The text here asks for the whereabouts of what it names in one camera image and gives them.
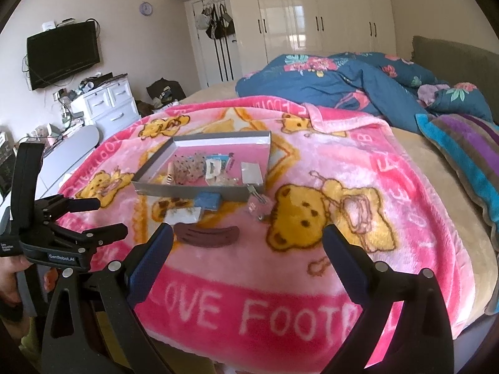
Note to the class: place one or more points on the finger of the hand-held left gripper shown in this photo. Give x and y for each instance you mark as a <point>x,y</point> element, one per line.
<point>74,204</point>
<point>101,234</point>

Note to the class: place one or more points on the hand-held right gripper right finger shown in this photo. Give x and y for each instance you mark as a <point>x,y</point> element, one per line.
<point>343,265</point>

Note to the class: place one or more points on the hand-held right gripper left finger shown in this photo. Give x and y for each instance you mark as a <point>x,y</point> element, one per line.
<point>148,268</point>

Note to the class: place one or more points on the brown hair claw clip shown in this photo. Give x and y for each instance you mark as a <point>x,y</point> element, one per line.
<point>206,237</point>

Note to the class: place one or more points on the grey shallow box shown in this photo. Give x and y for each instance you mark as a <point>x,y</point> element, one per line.
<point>187,191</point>

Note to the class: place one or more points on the small blue box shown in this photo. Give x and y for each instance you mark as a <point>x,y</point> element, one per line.
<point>208,200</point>

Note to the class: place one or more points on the small clear pink packet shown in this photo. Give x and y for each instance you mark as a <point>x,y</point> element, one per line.
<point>259,204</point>

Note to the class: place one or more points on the dotted bow hair clip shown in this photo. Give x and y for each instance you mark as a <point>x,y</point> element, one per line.
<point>189,169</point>

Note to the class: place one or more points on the white comb hair clip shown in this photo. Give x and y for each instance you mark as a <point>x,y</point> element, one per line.
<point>212,169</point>

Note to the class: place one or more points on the clear plastic packet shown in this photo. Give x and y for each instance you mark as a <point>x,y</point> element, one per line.
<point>251,173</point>

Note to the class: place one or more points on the person's left hand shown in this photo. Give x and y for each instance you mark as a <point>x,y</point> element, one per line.
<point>9,280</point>

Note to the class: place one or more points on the white oval table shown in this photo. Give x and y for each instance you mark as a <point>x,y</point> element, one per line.
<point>72,152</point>

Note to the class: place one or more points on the pink printed bear blanket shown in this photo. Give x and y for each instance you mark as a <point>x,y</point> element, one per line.
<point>312,222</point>

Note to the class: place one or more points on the person's yellow-green trouser leg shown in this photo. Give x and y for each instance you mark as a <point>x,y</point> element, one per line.
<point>31,346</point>

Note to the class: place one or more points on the white drawer cabinet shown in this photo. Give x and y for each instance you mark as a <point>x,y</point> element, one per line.
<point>113,105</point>

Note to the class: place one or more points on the clutter on cabinet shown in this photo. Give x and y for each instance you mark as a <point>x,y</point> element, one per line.
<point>97,81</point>

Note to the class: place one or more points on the beige bed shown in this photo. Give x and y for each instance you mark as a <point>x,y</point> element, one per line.
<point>429,152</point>

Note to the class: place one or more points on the black bag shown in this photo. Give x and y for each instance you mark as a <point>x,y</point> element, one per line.
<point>165,91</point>

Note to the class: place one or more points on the black television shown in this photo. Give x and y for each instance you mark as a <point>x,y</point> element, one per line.
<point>62,56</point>

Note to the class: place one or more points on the striped pillow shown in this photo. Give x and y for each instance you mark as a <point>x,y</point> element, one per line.
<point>467,152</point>

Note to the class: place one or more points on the white router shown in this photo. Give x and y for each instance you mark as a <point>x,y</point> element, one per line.
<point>49,25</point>

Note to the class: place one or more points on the blue floral duvet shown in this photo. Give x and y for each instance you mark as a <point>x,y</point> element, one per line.
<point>351,81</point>

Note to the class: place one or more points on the white door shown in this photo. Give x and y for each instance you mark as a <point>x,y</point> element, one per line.
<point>195,62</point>

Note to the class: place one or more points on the bags hanging on door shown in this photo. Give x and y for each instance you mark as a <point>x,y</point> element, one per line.
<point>216,21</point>

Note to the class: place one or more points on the green headboard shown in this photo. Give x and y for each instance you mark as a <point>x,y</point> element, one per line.
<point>456,58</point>

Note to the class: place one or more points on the white wardrobe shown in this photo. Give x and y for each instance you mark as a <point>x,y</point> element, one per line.
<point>331,11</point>

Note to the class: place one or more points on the purple wall clock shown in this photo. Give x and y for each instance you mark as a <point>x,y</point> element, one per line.
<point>145,8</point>

